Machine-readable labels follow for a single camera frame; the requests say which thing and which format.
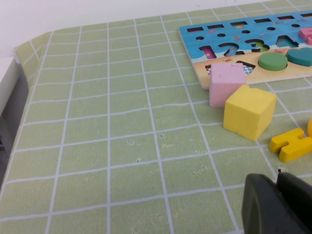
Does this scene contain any green circle piece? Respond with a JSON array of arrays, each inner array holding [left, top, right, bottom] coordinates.
[[257, 52, 289, 71]]

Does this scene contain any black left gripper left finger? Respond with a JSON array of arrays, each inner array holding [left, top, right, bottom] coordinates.
[[242, 173, 312, 234]]

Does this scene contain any green checked tablecloth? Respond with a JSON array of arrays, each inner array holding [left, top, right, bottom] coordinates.
[[0, 0, 312, 234]]

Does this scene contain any pink number five piece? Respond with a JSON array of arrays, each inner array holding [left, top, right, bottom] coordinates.
[[298, 26, 312, 46]]

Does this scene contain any teal heart piece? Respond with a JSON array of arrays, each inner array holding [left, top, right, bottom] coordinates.
[[286, 47, 312, 67]]

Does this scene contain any yellow equals sign piece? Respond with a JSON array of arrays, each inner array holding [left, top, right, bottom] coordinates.
[[269, 128, 312, 163]]

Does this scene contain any yellow cube block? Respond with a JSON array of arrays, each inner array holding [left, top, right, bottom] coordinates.
[[223, 84, 278, 142]]

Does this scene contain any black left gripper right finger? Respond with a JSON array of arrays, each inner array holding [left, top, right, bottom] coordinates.
[[276, 172, 312, 229]]

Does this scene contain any colourful wooden puzzle board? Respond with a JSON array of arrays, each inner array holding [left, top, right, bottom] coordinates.
[[178, 10, 312, 90]]

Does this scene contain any pink cube block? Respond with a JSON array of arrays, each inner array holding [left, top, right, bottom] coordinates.
[[209, 62, 247, 108]]

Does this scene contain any grey side panel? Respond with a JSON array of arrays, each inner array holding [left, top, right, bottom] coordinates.
[[0, 56, 30, 186]]

